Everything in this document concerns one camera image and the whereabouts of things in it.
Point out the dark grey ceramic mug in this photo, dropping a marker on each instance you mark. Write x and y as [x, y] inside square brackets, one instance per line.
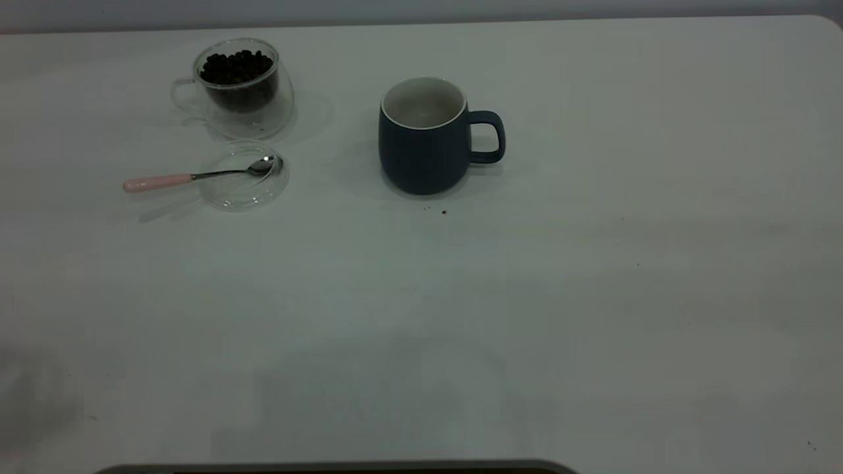
[421, 158]

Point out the clear round glass lid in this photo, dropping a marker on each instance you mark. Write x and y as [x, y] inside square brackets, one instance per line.
[230, 194]

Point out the dark roasted coffee beans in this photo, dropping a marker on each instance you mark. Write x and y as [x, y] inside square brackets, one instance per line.
[237, 72]

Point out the clear double-wall glass cup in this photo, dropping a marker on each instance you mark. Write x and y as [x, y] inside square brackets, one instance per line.
[253, 122]

